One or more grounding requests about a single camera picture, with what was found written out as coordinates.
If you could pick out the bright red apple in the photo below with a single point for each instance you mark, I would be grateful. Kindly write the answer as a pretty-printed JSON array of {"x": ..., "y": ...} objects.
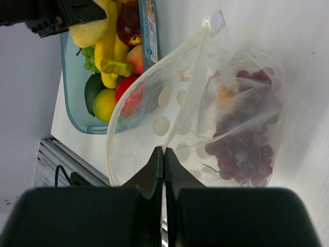
[{"x": 135, "y": 98}]

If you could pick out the clear dotted zip bag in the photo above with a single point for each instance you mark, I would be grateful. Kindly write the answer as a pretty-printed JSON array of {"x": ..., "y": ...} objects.
[{"x": 180, "y": 108}]

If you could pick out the yellow banana bunch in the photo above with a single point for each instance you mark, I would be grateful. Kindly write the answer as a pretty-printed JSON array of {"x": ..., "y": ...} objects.
[{"x": 110, "y": 53}]

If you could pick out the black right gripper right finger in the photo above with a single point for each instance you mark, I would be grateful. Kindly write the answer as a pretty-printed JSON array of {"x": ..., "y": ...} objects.
[{"x": 238, "y": 216}]

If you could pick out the dark red grape bunch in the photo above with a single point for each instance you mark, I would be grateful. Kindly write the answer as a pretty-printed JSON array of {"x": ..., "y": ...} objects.
[{"x": 241, "y": 145}]

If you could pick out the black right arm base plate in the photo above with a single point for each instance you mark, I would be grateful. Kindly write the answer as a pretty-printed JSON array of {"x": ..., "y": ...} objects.
[{"x": 74, "y": 179}]

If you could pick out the aluminium table rail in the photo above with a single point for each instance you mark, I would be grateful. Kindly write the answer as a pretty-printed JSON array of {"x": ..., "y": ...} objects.
[{"x": 52, "y": 153}]

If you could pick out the dark red apple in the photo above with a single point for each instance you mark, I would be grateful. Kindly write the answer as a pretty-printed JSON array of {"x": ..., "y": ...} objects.
[{"x": 128, "y": 25}]

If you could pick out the green grape bunch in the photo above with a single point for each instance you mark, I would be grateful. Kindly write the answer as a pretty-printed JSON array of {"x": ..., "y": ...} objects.
[{"x": 89, "y": 54}]

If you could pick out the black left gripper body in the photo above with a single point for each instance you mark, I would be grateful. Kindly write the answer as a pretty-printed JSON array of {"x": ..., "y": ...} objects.
[{"x": 46, "y": 17}]

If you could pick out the dark green avocado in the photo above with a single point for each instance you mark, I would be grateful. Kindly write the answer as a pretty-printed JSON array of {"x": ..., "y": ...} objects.
[{"x": 93, "y": 87}]

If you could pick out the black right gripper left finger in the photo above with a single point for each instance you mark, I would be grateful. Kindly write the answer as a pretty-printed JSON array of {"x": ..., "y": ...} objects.
[{"x": 129, "y": 215}]

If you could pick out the peach coloured fruit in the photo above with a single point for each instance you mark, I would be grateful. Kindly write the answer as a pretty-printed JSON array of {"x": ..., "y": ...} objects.
[{"x": 135, "y": 58}]

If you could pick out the pale yellow pear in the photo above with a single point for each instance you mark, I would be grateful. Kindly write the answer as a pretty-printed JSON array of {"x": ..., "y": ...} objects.
[{"x": 85, "y": 35}]

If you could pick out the teal plastic fruit basket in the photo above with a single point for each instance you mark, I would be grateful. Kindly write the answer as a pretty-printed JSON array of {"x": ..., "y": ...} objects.
[{"x": 75, "y": 76}]

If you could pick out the yellow ginger root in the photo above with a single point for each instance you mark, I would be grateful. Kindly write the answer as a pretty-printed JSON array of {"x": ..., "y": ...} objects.
[{"x": 226, "y": 100}]

